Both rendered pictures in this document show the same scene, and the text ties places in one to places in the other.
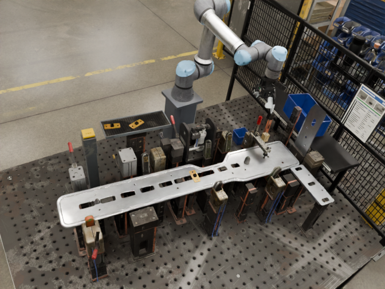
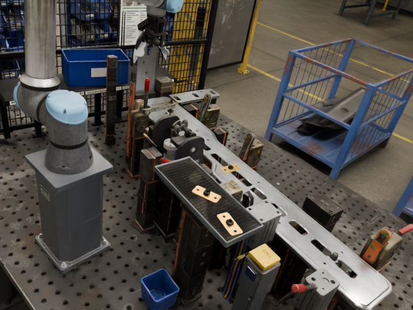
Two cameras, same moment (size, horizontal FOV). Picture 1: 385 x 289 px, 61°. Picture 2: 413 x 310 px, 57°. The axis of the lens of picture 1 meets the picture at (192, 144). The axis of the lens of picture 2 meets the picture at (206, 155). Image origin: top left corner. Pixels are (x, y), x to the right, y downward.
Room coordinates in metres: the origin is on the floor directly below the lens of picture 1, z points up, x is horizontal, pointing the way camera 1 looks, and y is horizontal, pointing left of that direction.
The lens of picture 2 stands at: (1.57, 1.19, 1.88)
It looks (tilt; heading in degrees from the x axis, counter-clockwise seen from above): 33 degrees down; 258
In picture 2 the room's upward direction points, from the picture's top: 11 degrees clockwise
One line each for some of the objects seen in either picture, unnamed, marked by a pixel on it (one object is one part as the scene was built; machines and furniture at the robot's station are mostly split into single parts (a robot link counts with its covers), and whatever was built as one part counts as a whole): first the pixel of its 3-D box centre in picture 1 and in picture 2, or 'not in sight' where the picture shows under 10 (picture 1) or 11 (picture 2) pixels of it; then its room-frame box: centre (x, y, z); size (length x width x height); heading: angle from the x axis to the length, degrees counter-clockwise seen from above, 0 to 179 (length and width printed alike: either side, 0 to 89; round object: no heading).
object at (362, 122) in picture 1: (364, 113); (136, 18); (1.65, -0.96, 1.30); 0.23 x 0.02 x 0.31; 31
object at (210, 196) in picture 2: (136, 123); (206, 192); (1.37, 0.32, 1.17); 0.08 x 0.04 x 0.01; 146
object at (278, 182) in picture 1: (268, 199); (206, 136); (1.24, -0.50, 0.87); 0.12 x 0.09 x 0.35; 31
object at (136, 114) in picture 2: (245, 153); (137, 144); (1.59, -0.35, 0.88); 0.07 x 0.06 x 0.35; 31
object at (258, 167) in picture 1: (191, 178); (235, 171); (1.19, -0.03, 1.00); 1.38 x 0.22 x 0.02; 121
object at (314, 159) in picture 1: (305, 175); (160, 108); (1.48, -0.74, 0.88); 0.08 x 0.08 x 0.36; 31
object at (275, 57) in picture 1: (277, 58); not in sight; (1.56, -0.35, 1.59); 0.09 x 0.08 x 0.11; 48
